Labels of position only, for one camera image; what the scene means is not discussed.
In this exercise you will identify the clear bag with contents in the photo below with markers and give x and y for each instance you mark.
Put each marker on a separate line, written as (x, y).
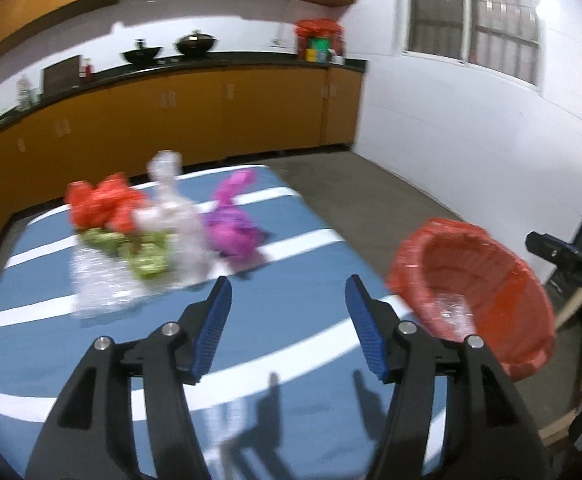
(25, 92)

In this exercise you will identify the black kitchen countertop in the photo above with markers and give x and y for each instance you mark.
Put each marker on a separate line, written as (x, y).
(251, 60)

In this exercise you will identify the red plastic liner bag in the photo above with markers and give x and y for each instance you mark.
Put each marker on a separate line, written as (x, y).
(406, 265)

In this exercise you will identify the clear plastic wrap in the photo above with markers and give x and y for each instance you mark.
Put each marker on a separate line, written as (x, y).
(453, 317)

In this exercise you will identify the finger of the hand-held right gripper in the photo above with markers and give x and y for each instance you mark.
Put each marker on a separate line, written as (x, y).
(548, 247)

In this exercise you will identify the blue striped tablecloth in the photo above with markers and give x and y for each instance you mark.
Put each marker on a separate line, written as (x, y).
(281, 280)

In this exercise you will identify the red plastic basket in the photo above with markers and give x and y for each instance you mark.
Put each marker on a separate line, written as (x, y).
(471, 270)

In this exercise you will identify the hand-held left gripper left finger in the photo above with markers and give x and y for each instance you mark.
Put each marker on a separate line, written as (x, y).
(213, 325)

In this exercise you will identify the black pot with lid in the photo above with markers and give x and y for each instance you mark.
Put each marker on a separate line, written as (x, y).
(196, 45)

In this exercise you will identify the black wok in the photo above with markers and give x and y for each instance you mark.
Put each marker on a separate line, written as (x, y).
(142, 55)

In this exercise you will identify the dark cutting board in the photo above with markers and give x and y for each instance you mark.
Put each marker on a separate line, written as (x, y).
(61, 75)

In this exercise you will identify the red bottle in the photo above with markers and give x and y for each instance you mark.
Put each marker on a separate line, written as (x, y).
(87, 70)

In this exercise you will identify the white plastic bag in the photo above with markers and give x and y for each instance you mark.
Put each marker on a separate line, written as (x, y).
(151, 220)

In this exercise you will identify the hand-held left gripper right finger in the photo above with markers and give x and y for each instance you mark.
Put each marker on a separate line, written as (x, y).
(366, 330)

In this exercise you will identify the green plastic bag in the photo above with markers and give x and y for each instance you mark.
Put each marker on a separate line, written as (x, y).
(146, 262)

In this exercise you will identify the green box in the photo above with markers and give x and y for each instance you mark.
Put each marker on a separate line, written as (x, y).
(323, 50)

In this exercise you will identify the purple plastic bag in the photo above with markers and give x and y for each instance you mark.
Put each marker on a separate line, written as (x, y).
(231, 230)

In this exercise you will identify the row of lower wooden cabinets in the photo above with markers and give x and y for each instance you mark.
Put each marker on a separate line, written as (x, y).
(251, 110)

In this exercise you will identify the barred window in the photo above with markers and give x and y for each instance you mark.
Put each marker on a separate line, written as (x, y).
(466, 10)

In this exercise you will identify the bubble wrap sheet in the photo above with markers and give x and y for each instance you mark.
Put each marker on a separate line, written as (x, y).
(96, 285)

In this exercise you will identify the yellow container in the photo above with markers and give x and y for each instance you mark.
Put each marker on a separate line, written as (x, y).
(311, 55)

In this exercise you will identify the red carrier bag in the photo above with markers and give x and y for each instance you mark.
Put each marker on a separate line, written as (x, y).
(318, 26)

